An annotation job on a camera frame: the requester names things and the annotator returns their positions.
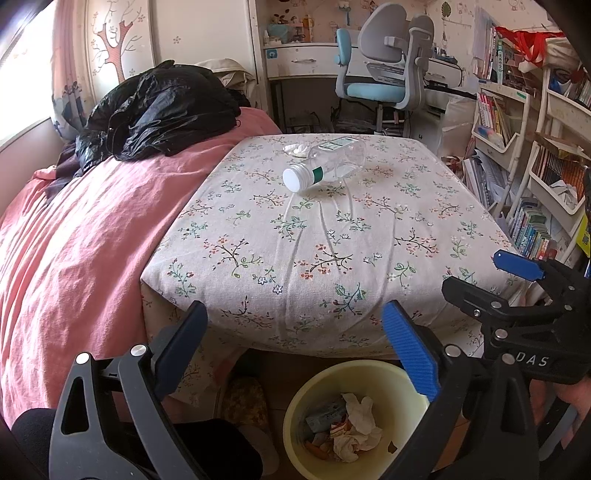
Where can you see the red fabric bag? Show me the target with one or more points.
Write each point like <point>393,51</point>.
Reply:
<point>531,44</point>

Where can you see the green leaf wall sticker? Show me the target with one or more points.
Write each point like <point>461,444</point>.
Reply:
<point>448,10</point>

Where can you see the clear plastic bottle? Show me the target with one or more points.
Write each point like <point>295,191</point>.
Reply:
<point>332,161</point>

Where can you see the small clear plastic wrapper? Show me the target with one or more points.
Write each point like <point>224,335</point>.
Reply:
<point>298,148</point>

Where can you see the blue white drink carton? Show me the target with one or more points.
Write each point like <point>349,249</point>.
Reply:
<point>323,420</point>

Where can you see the window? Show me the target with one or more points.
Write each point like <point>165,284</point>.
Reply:
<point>23,92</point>

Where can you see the stack of papers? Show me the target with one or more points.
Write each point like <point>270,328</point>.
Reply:
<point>482,177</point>

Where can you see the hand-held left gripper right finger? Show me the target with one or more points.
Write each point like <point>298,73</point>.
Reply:
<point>411,350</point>

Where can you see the person's right hand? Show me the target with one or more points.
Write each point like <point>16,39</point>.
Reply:
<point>579,397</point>

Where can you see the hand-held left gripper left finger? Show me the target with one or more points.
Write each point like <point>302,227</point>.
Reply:
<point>184,337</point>

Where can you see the dark purple cloth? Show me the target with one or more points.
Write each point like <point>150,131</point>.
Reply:
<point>69,161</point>

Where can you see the white plastic bag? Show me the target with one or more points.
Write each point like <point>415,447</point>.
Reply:
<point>457,124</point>

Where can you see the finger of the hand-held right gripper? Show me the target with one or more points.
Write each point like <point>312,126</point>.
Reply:
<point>475,300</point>
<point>517,264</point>

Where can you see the white desk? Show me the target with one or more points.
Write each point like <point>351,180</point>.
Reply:
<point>273,106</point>

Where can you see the beige pillow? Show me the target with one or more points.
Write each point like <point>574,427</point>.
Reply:
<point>231,74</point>

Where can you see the white desk drawer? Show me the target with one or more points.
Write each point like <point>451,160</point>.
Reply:
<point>300,60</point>

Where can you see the grey blue desk chair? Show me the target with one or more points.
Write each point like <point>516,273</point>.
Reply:
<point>383,37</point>

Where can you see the pink bed sheet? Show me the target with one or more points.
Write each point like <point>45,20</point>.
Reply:
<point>92,254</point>

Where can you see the pink printed curtain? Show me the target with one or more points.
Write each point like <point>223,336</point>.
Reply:
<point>69,46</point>

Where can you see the small white tissue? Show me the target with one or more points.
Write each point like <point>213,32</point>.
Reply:
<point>360,413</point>

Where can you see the row of books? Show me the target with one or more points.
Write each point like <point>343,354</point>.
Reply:
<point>491,117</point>
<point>491,53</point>
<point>561,170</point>

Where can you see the stack of books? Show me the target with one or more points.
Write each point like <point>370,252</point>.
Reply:
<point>531,230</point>

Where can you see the yellow patterned slipper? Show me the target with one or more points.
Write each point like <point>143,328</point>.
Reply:
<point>244,401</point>

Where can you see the black puffer jacket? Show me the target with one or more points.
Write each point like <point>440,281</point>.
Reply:
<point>161,110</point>

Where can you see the yellow trash bin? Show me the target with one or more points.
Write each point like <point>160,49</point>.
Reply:
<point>360,376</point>

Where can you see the large white tissue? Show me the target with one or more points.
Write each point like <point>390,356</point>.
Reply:
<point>355,445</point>

